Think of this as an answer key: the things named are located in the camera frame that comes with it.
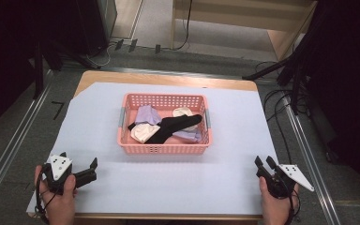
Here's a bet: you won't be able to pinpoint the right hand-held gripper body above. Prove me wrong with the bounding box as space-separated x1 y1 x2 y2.
256 163 315 200

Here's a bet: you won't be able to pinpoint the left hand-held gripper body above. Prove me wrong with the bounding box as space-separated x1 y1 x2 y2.
42 152 77 195

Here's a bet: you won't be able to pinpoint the person's right hand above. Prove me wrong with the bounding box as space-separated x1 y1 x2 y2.
258 175 300 225

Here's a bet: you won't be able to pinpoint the person's left hand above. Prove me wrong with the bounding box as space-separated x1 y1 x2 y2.
34 165 79 225

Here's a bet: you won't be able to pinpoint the cream sock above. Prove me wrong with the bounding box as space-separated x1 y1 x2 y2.
172 106 199 132
129 122 161 144

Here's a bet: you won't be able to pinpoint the purple sock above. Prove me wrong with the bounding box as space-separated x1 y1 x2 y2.
172 128 203 144
135 104 163 126

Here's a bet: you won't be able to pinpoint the pink plastic basket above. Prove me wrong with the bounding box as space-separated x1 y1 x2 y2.
116 92 214 156

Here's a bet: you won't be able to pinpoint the white table sheet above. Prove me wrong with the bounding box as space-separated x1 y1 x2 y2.
26 82 279 218

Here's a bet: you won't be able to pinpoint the black sock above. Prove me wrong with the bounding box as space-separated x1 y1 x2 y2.
127 113 203 145

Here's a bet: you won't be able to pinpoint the black tripod stand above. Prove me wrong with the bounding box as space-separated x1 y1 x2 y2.
242 18 322 116

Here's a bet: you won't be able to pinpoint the dark curtain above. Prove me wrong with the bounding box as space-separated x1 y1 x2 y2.
306 0 360 214
0 0 79 140

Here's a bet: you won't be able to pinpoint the black metal stand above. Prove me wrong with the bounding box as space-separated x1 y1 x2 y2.
32 38 64 100

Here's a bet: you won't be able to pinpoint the wooden table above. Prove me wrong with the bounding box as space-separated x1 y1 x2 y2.
26 69 264 221

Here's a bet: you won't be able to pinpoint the dark cabinet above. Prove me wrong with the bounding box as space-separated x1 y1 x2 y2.
74 0 118 58

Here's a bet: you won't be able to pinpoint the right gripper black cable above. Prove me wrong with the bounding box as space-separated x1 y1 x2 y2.
275 174 302 225

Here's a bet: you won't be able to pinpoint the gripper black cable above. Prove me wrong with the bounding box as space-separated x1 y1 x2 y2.
34 164 59 225
275 174 302 225

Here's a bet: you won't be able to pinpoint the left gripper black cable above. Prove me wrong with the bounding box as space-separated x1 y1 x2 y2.
34 164 59 225

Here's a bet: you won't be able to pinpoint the metal floor rail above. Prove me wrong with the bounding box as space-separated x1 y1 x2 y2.
0 68 54 218
281 93 342 225

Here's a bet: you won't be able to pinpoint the black floor cables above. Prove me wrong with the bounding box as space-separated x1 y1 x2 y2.
254 60 312 166

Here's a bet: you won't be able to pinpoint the white floor cable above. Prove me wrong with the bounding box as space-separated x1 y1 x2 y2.
84 42 116 68

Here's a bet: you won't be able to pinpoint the light wooden shelf frame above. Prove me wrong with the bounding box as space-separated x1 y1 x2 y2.
170 0 319 62

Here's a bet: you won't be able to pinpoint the hanging black cable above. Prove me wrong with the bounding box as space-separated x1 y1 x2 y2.
172 0 194 52

